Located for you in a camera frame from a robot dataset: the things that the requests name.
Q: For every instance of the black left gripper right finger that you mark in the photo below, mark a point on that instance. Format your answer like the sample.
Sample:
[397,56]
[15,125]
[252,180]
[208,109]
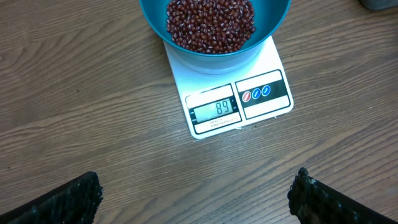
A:
[311,201]

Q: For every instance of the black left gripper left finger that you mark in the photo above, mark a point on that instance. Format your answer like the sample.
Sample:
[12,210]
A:
[76,201]

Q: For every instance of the white digital kitchen scale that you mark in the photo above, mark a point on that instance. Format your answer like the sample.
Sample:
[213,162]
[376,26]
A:
[220,95]

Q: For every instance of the teal bowl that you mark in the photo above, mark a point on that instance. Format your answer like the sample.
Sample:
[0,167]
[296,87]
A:
[269,15]

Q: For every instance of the red beans in bowl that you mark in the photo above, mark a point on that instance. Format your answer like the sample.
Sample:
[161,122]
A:
[210,26]

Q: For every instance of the clear plastic bean container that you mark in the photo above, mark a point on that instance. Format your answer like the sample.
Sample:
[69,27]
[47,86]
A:
[379,5]

